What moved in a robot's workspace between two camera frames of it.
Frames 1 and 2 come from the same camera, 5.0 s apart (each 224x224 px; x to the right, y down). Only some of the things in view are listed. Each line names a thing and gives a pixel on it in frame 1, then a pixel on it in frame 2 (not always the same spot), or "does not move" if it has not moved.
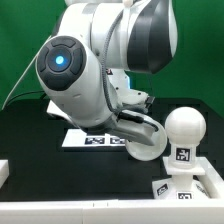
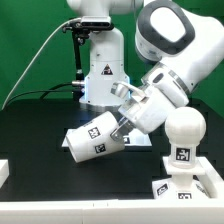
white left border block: (4, 171) does not move
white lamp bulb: (184, 129) does not move
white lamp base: (181, 185) does not move
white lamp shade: (145, 152) -> (92, 140)
